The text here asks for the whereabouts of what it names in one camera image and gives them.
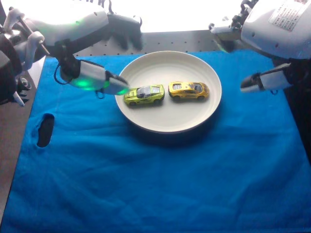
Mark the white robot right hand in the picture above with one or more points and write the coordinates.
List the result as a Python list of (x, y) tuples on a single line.
[(279, 36)]

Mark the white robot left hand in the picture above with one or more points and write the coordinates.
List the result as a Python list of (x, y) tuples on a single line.
[(73, 26)]

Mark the green toy car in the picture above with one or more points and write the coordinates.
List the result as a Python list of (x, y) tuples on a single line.
[(144, 95)]

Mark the yellow toy car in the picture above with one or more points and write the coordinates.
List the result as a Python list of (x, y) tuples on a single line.
[(188, 91)]

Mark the white round plate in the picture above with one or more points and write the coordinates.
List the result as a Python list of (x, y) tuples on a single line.
[(170, 116)]

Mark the perforated grey metal board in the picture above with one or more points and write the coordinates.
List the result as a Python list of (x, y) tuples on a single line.
[(175, 41)]

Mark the blue cloth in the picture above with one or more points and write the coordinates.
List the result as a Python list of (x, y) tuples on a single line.
[(155, 182)]

